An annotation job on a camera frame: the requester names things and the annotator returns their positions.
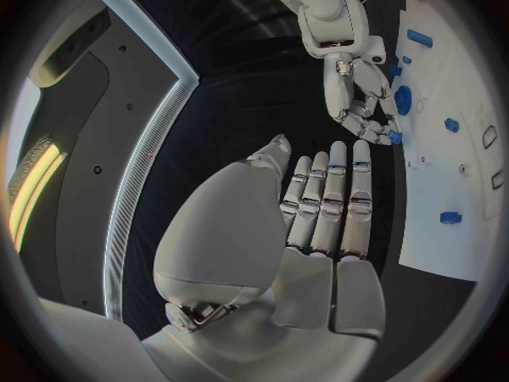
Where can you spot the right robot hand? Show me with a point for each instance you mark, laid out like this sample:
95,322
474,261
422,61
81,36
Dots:
338,86

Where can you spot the white task board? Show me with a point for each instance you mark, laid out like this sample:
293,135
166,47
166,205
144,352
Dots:
441,172

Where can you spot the small blue peg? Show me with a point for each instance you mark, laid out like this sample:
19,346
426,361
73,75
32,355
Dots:
406,60

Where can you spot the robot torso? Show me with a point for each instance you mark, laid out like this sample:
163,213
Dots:
119,133

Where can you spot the blue plug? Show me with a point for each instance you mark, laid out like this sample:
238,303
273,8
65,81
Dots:
395,137

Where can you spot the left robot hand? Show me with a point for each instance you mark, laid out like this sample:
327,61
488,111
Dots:
222,223

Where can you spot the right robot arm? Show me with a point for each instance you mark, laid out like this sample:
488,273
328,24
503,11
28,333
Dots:
330,12

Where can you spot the blue block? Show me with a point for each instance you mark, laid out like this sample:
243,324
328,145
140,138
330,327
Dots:
450,218
394,70

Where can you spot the blue gear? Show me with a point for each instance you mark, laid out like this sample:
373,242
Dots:
403,100

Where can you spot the blue long cylinder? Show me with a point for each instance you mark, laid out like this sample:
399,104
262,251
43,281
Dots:
419,38

